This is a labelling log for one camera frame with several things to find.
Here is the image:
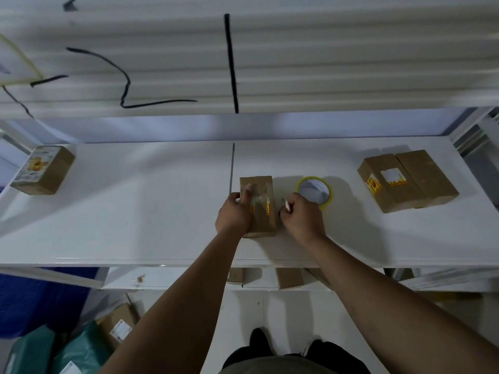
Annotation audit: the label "person's right hand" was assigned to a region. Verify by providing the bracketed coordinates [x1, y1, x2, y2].
[280, 192, 327, 246]

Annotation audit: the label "person's left hand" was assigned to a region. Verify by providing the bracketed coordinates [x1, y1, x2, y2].
[215, 183, 254, 237]

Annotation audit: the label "labelled box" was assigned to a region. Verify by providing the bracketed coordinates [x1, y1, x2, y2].
[239, 176, 278, 239]

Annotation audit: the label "yellow tape roll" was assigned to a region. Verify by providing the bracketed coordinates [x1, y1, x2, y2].
[296, 176, 334, 211]

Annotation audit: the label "cardboard box with white label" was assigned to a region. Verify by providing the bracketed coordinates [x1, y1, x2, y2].
[357, 153, 428, 214]

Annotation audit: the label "white metal shelving rack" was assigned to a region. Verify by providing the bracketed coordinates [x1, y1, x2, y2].
[0, 0, 499, 292]

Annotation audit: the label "plain brown cardboard box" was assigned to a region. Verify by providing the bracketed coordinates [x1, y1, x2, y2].
[396, 150, 460, 209]

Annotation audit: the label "cardboard box with printed label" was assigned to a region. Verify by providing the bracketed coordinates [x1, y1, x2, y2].
[10, 145, 76, 196]

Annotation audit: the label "person's left forearm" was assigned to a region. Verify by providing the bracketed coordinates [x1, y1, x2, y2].
[97, 229, 244, 374]

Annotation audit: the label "person's right forearm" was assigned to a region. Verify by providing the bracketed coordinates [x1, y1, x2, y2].
[308, 235, 499, 374]

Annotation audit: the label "person's black right shoe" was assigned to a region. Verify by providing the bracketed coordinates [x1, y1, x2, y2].
[304, 338, 325, 357]

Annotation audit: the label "person's black shoe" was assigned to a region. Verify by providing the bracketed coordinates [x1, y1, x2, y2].
[249, 327, 274, 357]
[304, 338, 325, 357]

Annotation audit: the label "person's black left shoe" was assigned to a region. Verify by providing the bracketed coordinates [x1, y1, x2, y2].
[249, 327, 274, 357]

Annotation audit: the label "person's dark trousers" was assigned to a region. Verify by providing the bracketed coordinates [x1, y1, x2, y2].
[222, 340, 371, 374]

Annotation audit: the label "person's olive shirt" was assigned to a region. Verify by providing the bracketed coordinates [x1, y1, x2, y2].
[220, 356, 336, 374]

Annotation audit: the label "green plastic mailer package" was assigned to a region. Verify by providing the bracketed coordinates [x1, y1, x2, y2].
[4, 325, 58, 374]
[50, 321, 114, 374]

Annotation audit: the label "blue plastic crate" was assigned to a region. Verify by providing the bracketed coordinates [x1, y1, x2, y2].
[0, 267, 100, 339]

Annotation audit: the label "yellow-edged white sticker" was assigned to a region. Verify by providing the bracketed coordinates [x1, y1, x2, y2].
[0, 33, 44, 87]

